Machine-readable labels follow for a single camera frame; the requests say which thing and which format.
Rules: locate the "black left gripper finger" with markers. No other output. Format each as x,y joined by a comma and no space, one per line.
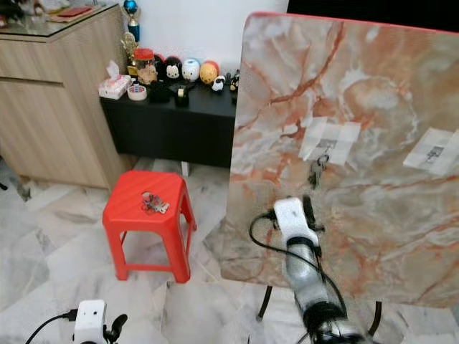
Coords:
117,326

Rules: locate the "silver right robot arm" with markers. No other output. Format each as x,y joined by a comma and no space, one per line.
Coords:
308,279

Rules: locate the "marble pattern folding table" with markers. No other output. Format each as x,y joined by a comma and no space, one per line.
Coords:
387,222

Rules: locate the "white taped paper tag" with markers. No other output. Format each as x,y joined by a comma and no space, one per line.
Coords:
330,140
434,152

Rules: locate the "thin black furniture leg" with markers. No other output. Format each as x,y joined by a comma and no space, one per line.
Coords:
3,185

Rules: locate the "red plastic stool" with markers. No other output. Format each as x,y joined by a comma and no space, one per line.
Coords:
129,195

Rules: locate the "small black figure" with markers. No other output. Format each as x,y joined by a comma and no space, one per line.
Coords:
234,81

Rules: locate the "small panda figure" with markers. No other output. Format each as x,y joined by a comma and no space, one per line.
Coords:
219,84

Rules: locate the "black low sideboard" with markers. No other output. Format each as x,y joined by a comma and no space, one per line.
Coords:
172,132

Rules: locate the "yellow red egg figure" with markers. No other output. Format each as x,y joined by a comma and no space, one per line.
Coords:
209,72

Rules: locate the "black tape dispenser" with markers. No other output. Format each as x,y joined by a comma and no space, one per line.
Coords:
181,94

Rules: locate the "white egg figure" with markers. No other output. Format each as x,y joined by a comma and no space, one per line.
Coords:
190,69

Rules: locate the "light wooden cabinet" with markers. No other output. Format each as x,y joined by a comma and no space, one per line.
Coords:
57,122

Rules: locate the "black white plush toy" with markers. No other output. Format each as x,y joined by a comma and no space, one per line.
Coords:
172,69

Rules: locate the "red lidded jar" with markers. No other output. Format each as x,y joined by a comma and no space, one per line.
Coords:
145,66

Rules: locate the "pink white tissue pack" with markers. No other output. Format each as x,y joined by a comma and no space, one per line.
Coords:
115,87

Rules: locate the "small gold trophy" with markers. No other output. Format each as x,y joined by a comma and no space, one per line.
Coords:
129,46

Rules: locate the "blue ball trophy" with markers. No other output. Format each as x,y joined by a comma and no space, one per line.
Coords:
131,18

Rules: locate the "red booklet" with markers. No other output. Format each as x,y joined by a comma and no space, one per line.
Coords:
72,11

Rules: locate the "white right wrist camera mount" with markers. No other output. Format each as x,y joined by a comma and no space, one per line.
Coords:
292,221

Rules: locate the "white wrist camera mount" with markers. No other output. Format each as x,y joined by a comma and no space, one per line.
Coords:
292,221
90,321

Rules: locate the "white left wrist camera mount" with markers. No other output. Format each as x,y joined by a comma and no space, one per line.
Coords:
90,321

